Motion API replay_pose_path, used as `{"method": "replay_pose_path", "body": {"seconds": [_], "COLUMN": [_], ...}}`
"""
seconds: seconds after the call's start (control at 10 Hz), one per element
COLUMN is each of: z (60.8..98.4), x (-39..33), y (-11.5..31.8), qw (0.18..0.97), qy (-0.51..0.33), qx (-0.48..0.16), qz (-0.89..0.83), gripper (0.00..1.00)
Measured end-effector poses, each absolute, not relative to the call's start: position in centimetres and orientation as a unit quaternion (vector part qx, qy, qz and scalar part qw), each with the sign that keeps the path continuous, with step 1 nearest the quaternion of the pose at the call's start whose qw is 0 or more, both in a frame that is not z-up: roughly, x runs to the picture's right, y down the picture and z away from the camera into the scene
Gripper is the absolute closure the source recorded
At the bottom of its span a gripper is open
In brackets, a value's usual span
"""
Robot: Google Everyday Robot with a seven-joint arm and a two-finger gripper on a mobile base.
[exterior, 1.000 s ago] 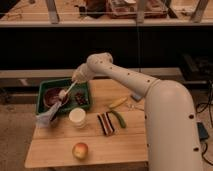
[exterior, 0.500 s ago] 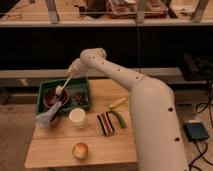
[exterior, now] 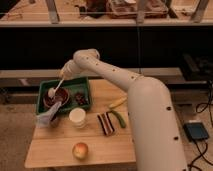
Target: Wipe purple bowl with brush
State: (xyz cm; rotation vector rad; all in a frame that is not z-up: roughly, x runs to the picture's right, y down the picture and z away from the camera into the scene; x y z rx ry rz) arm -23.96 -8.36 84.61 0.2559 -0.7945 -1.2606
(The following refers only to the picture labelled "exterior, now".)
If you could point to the white plastic cup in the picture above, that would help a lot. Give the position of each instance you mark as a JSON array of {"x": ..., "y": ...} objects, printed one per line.
[{"x": 77, "y": 116}]

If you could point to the red yellow apple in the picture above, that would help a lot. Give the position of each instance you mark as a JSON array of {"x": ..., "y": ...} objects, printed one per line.
[{"x": 80, "y": 150}]

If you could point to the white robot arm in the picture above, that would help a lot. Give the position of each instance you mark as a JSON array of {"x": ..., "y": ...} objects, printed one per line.
[{"x": 156, "y": 137}]

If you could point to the dark red grape bunch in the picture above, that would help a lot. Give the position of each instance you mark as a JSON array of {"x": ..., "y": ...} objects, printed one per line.
[{"x": 80, "y": 99}]

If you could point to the green cucumber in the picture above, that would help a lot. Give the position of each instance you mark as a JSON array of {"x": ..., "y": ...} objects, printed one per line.
[{"x": 120, "y": 119}]

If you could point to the black foot pedal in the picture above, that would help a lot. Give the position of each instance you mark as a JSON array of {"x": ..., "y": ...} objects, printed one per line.
[{"x": 195, "y": 131}]

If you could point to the yellow banana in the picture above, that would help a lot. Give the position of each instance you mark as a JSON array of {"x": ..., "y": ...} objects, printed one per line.
[{"x": 117, "y": 102}]

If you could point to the green plastic tray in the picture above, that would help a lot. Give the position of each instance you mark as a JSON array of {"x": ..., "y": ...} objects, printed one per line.
[{"x": 73, "y": 86}]

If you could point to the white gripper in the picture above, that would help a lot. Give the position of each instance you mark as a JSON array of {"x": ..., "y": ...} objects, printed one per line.
[{"x": 69, "y": 70}]

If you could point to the purple bowl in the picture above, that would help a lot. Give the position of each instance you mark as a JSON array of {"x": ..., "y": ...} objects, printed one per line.
[{"x": 62, "y": 94}]

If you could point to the white dish brush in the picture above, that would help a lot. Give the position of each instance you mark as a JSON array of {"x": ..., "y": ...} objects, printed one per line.
[{"x": 52, "y": 91}]

